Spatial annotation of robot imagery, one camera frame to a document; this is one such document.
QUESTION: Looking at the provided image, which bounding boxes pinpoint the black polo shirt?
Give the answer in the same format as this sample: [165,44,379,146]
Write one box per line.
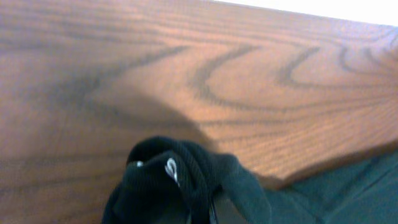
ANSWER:
[102,136,397,224]

